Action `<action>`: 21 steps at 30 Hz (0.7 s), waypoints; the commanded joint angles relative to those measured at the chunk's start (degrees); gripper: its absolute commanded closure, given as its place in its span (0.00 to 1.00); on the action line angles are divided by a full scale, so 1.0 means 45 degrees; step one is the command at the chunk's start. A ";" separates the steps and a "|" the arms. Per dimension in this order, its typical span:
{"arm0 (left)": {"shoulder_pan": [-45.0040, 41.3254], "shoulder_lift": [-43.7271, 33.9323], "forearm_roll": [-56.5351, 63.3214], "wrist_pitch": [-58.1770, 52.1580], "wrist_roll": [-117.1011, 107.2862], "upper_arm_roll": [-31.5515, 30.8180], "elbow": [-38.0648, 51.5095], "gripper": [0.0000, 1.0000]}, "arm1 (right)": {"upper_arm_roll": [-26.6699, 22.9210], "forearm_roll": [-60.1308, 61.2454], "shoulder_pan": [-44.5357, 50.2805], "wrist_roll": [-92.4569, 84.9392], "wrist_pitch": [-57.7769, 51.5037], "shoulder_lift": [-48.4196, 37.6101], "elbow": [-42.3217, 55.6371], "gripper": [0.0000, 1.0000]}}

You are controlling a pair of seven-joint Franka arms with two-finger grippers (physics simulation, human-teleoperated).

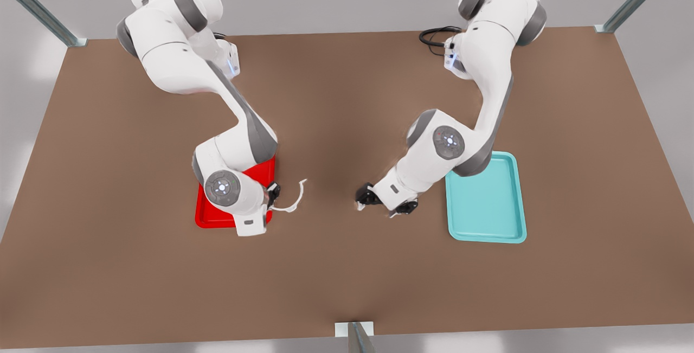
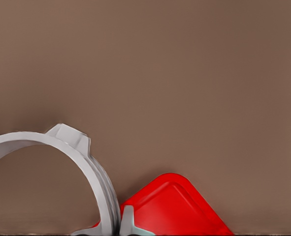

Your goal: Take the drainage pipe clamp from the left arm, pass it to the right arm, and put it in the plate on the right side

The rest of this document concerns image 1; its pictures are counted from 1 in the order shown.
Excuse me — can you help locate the white drainage pipe clamp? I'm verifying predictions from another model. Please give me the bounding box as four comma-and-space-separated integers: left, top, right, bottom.
269, 178, 309, 214

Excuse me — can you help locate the red plastic tray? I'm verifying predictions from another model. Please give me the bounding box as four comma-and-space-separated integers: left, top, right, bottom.
195, 155, 277, 229

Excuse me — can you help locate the teal plastic tray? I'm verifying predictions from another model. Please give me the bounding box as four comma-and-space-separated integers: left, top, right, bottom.
445, 151, 528, 245

